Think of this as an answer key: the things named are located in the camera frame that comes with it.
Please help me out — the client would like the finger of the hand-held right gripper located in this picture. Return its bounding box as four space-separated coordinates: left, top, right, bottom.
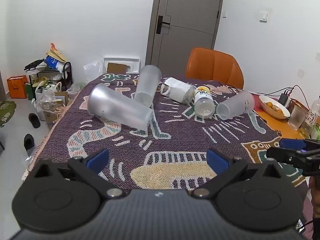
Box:
266 147 303 167
279 137 313 151

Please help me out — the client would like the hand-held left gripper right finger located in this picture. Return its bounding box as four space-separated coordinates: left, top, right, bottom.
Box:
192 148 288 198

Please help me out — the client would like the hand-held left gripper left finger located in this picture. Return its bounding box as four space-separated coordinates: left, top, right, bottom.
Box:
29 148 123 198

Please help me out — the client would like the large frosted plastic cup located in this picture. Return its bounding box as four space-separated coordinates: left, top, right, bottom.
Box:
87 83 154 131

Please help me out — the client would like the person's right forearm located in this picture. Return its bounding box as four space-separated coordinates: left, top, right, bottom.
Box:
308 176 320 240

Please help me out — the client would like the small frosted plastic cup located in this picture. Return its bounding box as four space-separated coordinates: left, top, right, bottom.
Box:
216 91 255 121

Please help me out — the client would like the tall frosted plastic cup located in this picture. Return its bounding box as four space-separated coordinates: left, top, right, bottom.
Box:
134 65 162 107

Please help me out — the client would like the clear drinking glass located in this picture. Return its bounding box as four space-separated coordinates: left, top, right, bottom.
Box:
287 104 305 131

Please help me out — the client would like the clear bottle with white label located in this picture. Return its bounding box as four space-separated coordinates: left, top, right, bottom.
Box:
298 95 320 139

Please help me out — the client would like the red plastic basket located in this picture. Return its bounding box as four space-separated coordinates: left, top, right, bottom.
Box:
289 98 310 113

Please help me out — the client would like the white bowl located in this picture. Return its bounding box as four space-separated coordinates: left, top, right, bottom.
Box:
258 95 291 119

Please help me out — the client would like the black charger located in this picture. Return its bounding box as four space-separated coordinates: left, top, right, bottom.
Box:
278 93 292 106

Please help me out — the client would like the printed blanket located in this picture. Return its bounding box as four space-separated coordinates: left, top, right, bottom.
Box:
21 73 309 188

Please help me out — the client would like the clear bottle with yellow cap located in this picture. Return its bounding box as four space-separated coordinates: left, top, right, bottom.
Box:
194 86 216 119

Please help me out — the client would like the cardboard box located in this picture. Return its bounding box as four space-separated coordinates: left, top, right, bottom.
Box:
43 91 70 123

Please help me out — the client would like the black slipper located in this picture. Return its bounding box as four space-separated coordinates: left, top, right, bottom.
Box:
28 113 41 129
23 133 35 152

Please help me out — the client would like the white mug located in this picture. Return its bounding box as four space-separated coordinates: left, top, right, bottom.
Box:
160 77 197 104

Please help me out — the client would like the white plastic bag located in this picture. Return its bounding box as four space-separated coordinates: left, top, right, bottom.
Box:
35 81 63 101

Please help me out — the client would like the clear plastic bag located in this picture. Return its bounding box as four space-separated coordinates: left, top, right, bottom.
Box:
83 61 104 83

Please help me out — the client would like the black shoe rack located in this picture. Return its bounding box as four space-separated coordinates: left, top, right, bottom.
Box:
26 61 73 93

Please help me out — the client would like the brown cardboard sheet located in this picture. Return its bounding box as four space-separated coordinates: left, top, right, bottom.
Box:
107 62 129 74

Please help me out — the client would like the orange chair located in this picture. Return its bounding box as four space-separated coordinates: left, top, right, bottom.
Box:
185 47 244 90

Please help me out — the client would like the green paper bag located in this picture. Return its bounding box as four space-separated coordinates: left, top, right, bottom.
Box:
25 82 37 101

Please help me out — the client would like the green floor mat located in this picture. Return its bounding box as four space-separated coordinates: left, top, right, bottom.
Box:
0 100 17 128

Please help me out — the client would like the blue plastic bag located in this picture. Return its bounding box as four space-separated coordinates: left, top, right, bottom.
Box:
45 56 63 70

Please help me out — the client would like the orange paper bag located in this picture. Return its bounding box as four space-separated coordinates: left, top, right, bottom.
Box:
6 75 28 99

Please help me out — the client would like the brown paper bag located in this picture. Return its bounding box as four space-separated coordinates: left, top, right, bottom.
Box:
45 43 68 62

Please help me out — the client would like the grey door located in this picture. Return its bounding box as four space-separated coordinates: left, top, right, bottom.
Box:
145 0 226 67

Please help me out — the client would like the black cable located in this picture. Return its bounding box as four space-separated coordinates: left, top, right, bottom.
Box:
287 85 316 104

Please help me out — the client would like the white foam frame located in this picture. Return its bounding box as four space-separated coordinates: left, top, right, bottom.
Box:
103 56 141 74

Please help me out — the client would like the black door handle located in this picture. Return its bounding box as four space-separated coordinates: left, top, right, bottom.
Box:
155 15 171 34

